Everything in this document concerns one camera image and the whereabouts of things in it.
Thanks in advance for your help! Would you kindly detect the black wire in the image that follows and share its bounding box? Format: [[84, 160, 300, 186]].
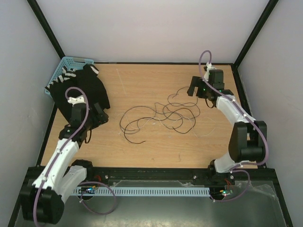
[[119, 87, 201, 145]]

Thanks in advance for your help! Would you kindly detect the white wire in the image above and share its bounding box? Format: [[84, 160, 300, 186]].
[[117, 111, 217, 138]]

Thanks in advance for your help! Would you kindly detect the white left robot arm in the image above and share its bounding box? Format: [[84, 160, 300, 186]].
[[19, 103, 108, 224]]

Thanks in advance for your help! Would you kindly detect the black striped cloth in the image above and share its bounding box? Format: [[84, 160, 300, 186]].
[[45, 64, 110, 120]]

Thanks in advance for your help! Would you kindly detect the blue plastic basket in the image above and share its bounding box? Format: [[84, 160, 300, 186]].
[[48, 56, 94, 85]]

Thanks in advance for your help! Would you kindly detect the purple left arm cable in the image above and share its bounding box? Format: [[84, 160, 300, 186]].
[[33, 87, 116, 227]]

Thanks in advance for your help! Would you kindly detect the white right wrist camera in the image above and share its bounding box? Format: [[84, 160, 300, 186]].
[[204, 62, 216, 71]]

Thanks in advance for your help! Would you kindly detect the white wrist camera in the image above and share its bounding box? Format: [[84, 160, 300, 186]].
[[204, 62, 216, 71], [67, 95, 86, 105]]

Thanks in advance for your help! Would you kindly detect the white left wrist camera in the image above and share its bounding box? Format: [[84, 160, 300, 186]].
[[67, 95, 86, 105]]

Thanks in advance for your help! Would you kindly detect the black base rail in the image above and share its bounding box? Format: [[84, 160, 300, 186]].
[[23, 166, 278, 188]]

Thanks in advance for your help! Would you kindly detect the black frame post right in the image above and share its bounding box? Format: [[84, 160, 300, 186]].
[[233, 0, 280, 68]]

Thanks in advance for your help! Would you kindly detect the black frame post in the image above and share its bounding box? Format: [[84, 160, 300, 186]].
[[27, 0, 65, 59], [233, 0, 280, 68]]

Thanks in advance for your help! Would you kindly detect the black frame post left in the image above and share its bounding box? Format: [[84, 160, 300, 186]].
[[27, 0, 65, 59]]

